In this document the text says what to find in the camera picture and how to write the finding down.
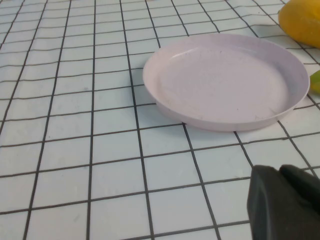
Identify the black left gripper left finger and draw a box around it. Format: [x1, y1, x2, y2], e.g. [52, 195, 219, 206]
[246, 164, 320, 240]

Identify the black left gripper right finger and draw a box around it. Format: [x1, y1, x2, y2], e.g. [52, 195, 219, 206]
[278, 163, 320, 208]

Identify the yellow banana with curved stem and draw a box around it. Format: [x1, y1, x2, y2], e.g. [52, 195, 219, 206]
[309, 69, 320, 95]

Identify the plain yellow mango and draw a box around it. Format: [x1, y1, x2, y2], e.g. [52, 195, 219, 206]
[277, 0, 320, 50]

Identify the pale pink round plate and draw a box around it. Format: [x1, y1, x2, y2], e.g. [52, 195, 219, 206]
[142, 33, 311, 133]

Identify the white black-grid tablecloth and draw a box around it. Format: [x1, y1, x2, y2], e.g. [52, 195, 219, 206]
[0, 0, 320, 240]

